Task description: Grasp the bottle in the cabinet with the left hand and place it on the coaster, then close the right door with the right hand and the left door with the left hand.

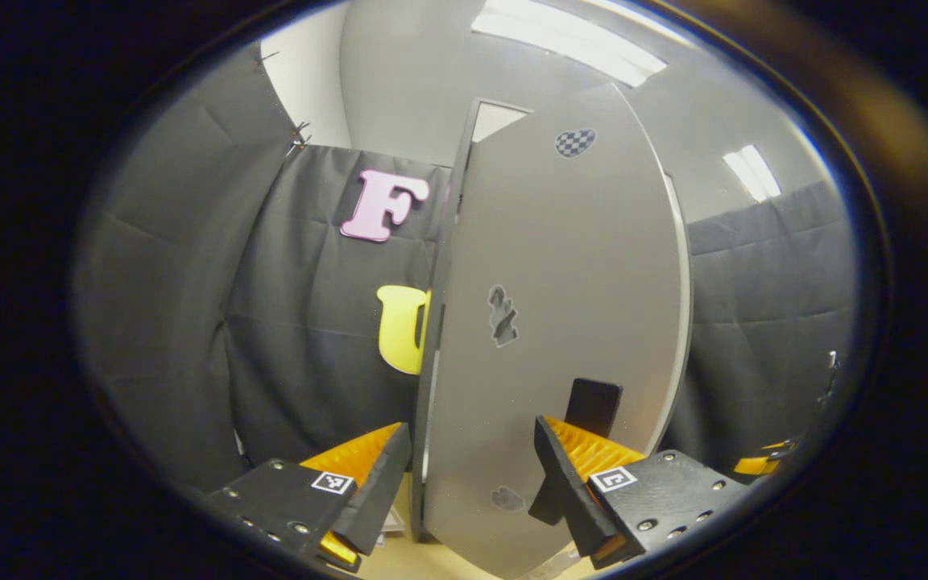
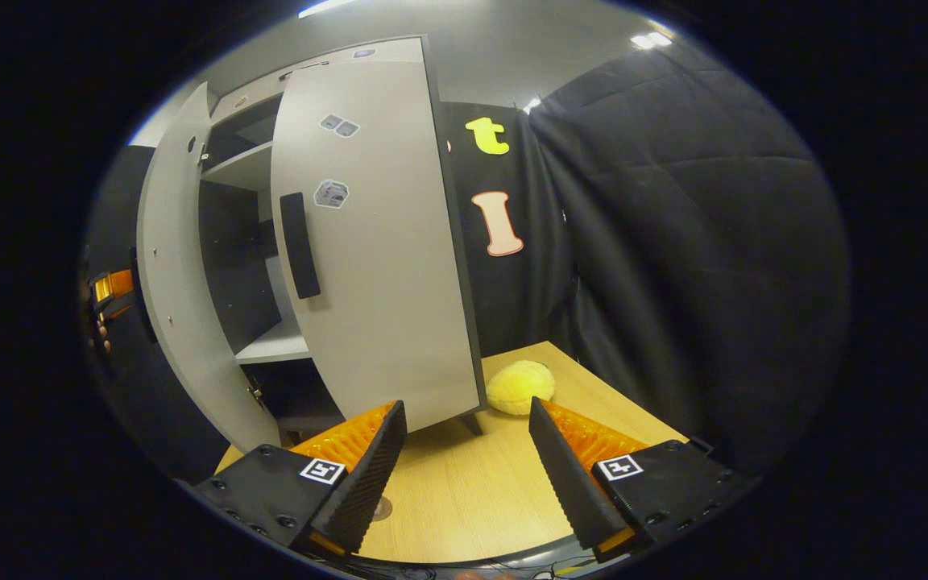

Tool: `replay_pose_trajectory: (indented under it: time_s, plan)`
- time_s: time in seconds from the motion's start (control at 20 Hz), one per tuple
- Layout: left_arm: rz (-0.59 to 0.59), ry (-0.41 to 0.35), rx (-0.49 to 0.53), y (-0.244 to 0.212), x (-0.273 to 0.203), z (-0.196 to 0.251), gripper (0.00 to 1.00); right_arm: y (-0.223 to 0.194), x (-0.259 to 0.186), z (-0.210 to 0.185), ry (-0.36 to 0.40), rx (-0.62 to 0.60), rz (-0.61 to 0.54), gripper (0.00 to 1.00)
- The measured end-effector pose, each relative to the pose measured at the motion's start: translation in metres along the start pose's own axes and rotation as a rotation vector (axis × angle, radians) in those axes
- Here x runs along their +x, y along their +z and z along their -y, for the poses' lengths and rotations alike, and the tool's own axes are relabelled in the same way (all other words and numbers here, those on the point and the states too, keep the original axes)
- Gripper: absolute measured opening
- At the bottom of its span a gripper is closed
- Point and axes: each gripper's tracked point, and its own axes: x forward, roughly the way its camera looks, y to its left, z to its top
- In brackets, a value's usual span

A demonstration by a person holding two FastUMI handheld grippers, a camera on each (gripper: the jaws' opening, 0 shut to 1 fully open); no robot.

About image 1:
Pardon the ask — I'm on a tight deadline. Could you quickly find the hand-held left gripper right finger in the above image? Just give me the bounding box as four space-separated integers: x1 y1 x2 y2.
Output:
532 415 745 571

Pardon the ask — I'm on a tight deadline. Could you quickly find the black door handle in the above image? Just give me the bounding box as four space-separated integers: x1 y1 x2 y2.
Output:
527 377 624 526

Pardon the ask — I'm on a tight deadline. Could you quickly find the black backdrop cloth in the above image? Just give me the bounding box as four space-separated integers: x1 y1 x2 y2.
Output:
73 44 861 492

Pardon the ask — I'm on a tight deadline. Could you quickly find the ceiling light panel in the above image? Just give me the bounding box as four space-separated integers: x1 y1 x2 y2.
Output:
470 0 669 88
722 143 783 204

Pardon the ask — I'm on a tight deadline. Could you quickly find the grey cabinet door checkered sticker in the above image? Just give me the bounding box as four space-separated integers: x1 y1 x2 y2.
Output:
424 81 684 579

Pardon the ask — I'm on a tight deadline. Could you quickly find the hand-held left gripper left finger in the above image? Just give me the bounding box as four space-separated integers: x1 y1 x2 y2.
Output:
205 421 414 574

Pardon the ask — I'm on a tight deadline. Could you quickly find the grey cabinet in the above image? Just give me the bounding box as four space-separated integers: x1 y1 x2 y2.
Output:
410 97 694 542

